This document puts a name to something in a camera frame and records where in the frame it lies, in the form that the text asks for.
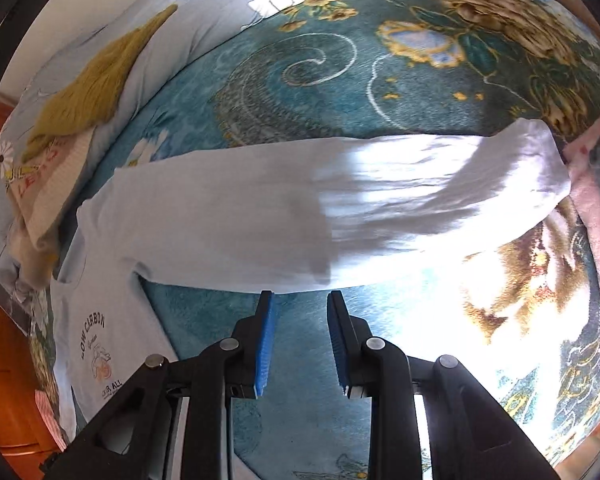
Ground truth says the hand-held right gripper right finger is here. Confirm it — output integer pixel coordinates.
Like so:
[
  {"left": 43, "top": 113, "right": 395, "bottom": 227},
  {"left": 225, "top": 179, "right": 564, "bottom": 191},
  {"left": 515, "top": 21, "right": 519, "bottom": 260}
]
[{"left": 327, "top": 290, "right": 559, "bottom": 480}]

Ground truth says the olive green fuzzy sweater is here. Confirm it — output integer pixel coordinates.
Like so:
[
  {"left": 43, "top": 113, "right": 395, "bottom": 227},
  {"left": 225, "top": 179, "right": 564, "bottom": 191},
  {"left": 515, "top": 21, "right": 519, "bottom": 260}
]
[{"left": 21, "top": 4, "right": 179, "bottom": 162}]

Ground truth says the teal floral blanket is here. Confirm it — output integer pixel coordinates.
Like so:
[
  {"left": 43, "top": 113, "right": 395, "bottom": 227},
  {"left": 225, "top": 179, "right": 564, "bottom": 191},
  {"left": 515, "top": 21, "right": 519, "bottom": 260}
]
[{"left": 27, "top": 0, "right": 600, "bottom": 480}]

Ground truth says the light blue long-sleeve shirt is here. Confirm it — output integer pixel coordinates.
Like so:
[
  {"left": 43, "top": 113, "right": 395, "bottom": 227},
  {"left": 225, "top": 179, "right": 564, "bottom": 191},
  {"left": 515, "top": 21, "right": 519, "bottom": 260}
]
[{"left": 52, "top": 119, "right": 574, "bottom": 442}]

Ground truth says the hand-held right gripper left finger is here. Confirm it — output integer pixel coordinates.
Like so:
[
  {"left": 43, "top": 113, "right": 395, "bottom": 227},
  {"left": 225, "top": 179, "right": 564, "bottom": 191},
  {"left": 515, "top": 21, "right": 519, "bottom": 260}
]
[{"left": 40, "top": 290, "right": 276, "bottom": 480}]

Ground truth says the light blue daisy duvet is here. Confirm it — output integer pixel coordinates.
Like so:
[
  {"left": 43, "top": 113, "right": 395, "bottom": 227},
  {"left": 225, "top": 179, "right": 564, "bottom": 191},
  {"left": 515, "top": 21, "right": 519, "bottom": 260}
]
[{"left": 0, "top": 0, "right": 551, "bottom": 307}]

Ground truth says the beige knit sweater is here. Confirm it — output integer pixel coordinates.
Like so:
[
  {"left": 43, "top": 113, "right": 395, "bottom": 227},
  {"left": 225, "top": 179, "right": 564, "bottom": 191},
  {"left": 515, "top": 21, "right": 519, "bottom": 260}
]
[{"left": 4, "top": 126, "right": 101, "bottom": 291}]

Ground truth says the person's pink clothing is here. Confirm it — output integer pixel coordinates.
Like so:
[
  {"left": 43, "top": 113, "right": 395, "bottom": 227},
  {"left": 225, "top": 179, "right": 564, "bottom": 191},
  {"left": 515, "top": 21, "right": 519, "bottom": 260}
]
[{"left": 564, "top": 104, "right": 600, "bottom": 312}]

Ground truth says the pink striped cloth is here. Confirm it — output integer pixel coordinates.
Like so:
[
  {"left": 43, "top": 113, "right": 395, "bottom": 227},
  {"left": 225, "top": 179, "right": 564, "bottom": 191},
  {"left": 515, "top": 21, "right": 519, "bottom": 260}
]
[{"left": 33, "top": 389, "right": 69, "bottom": 449}]

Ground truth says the smartphone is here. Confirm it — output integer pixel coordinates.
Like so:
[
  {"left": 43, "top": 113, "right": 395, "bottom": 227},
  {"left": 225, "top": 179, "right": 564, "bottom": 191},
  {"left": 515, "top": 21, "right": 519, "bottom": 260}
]
[{"left": 0, "top": 280, "right": 36, "bottom": 333}]

